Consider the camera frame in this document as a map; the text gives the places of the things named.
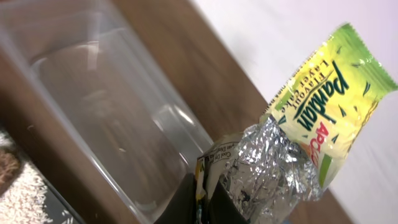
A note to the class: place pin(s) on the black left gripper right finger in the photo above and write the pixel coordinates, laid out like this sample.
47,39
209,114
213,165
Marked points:
221,209

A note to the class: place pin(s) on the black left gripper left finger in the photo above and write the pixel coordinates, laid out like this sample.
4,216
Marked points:
181,208

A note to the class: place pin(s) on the green snack wrapper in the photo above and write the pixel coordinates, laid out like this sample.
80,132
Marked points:
303,137

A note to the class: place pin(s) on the white rice pile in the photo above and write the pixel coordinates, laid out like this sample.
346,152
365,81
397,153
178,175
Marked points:
24,200

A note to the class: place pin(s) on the brown food scrap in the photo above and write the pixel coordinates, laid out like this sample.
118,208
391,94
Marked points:
10,165

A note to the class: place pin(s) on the black waste tray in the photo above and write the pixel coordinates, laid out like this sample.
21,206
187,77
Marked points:
55,205

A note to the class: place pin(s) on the clear plastic bin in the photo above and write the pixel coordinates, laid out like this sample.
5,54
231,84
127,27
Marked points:
95,74

